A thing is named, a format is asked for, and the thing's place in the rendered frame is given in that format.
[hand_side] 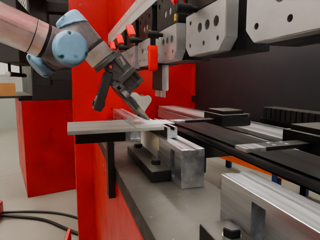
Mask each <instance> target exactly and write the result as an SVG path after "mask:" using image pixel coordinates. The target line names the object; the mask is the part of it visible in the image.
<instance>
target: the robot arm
mask: <svg viewBox="0 0 320 240"><path fill-rule="evenodd" d="M0 43H3V44H6V45H8V46H11V47H13V48H16V49H18V50H21V51H23V52H26V53H28V54H27V56H26V58H27V61H28V62H29V64H30V65H31V66H32V67H33V68H34V70H36V72H37V73H38V74H40V75H41V76H43V77H45V78H47V77H49V76H50V75H51V74H53V73H55V72H56V71H57V70H58V69H61V68H66V67H67V68H72V67H76V66H77V65H80V64H81V63H83V62H84V60H86V62H87V63H88V64H89V65H90V66H91V67H92V68H95V71H96V72H99V71H100V70H102V69H103V68H104V70H105V72H104V73H103V75H102V78H101V81H100V85H99V88H98V91H97V95H96V98H95V99H94V100H93V102H92V108H93V109H94V110H96V111H99V112H101V111H102V109H103V108H104V107H105V99H106V96H107V93H108V90H109V87H110V86H111V88H112V89H113V90H114V91H115V93H116V94H117V95H118V96H119V97H120V98H122V100H123V101H124V102H125V103H126V104H127V105H128V106H129V107H130V108H131V110H132V111H133V112H134V113H135V114H136V115H137V116H139V117H142V118H143V119H145V120H150V118H149V117H148V116H147V114H146V113H145V110H146V109H147V107H148V106H149V104H150V103H151V97H150V96H149V95H146V96H144V95H143V94H141V95H139V94H138V93H136V92H132V91H133V90H135V89H136V88H137V87H138V86H140V84H141V83H143V82H144V79H143V78H142V76H140V74H139V73H138V72H137V71H136V69H135V68H134V67H132V66H131V65H130V64H129V63H128V61H127V60H126V59H125V58H124V56H123V55H122V54H121V53H120V51H117V52H116V53H114V54H112V50H111V49H110V48H109V46H108V45H107V44H106V43H105V41H103V39H102V38H101V37H100V36H99V34H98V33H97V32H96V31H95V30H94V28H93V27H92V26H91V25H90V24H89V21H88V20H86V19H85V17H84V16H83V15H82V14H81V13H80V12H79V11H78V10H70V11H69V12H67V13H66V14H64V15H63V16H62V17H61V18H60V19H59V20H58V21H57V23H56V27H54V26H52V25H50V24H47V23H45V22H43V21H41V20H39V19H37V18H35V17H33V16H31V15H29V14H26V13H24V12H22V11H20V10H18V9H16V8H14V7H11V6H9V5H7V4H5V3H3V2H1V1H0ZM109 65H111V66H112V69H111V68H110V67H109Z"/></svg>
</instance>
